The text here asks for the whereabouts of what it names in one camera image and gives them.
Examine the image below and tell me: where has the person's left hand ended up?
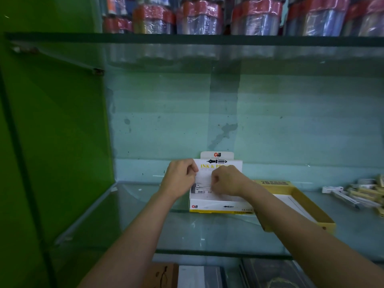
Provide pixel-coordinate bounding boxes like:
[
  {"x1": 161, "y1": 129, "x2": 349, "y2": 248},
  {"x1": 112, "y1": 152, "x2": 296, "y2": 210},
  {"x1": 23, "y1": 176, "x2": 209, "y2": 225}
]
[{"x1": 159, "y1": 159, "x2": 199, "y2": 202}]

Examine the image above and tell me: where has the person's right hand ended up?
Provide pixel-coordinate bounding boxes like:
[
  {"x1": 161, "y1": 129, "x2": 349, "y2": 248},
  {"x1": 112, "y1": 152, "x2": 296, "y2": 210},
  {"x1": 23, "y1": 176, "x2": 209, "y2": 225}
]
[{"x1": 211, "y1": 165, "x2": 256, "y2": 198}]

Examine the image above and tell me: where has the white pen display box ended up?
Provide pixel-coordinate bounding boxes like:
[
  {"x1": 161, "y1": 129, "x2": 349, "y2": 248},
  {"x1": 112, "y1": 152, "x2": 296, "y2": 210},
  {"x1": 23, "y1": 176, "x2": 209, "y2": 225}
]
[{"x1": 189, "y1": 151, "x2": 255, "y2": 213}]

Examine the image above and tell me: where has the person's left forearm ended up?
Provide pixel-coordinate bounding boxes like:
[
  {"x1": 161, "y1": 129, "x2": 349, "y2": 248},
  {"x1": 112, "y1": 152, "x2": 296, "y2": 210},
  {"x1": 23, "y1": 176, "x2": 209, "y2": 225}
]
[{"x1": 77, "y1": 189, "x2": 180, "y2": 288}]

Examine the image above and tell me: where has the person's right forearm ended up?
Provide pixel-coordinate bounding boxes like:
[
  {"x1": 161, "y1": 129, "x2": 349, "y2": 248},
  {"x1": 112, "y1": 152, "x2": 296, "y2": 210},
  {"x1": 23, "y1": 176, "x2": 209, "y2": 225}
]
[{"x1": 244, "y1": 183, "x2": 384, "y2": 288}]

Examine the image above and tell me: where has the lower glass shelf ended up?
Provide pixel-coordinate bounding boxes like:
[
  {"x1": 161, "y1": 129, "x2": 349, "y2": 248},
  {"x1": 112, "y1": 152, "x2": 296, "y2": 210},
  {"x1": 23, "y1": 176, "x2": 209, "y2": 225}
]
[{"x1": 53, "y1": 180, "x2": 384, "y2": 262}]

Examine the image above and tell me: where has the glass shelf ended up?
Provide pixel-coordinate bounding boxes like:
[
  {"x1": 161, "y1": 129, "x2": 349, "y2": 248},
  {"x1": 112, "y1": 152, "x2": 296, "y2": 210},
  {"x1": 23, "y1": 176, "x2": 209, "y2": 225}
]
[
  {"x1": 53, "y1": 180, "x2": 384, "y2": 262},
  {"x1": 4, "y1": 32, "x2": 384, "y2": 76}
]

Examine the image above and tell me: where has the yellow cardboard box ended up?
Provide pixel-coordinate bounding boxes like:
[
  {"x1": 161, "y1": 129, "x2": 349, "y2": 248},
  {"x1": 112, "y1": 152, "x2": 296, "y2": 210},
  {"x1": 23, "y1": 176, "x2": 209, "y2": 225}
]
[{"x1": 253, "y1": 180, "x2": 337, "y2": 235}]

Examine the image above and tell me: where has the white packaged pen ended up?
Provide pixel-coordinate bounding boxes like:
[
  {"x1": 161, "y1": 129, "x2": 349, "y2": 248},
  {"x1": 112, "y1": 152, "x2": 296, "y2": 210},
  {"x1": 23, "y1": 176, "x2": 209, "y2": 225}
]
[{"x1": 322, "y1": 186, "x2": 365, "y2": 211}]

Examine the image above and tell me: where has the upper glass shelf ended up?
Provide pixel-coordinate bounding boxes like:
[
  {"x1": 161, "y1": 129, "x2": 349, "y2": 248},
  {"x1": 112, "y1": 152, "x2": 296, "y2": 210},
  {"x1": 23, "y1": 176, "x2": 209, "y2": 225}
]
[{"x1": 4, "y1": 32, "x2": 384, "y2": 76}]

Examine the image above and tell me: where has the green cabinet side panel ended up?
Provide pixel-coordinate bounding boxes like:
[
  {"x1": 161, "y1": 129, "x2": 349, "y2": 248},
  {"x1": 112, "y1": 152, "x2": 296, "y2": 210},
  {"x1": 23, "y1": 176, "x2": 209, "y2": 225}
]
[{"x1": 0, "y1": 0, "x2": 118, "y2": 288}]

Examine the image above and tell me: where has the pile of cream pen packets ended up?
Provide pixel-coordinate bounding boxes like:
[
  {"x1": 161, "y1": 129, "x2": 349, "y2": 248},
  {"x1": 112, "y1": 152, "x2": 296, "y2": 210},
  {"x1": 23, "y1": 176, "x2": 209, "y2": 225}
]
[{"x1": 346, "y1": 174, "x2": 384, "y2": 218}]

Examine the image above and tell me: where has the row of wrapped pen jars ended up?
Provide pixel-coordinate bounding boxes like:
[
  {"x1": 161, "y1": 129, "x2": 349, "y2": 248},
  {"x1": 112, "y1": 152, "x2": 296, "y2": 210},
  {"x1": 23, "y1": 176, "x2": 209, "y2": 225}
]
[{"x1": 101, "y1": 0, "x2": 384, "y2": 37}]

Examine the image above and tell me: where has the metal shelf bracket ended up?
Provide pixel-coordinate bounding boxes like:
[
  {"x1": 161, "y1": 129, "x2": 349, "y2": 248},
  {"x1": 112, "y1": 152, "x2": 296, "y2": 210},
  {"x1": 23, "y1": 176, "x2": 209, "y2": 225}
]
[{"x1": 10, "y1": 45, "x2": 40, "y2": 55}]

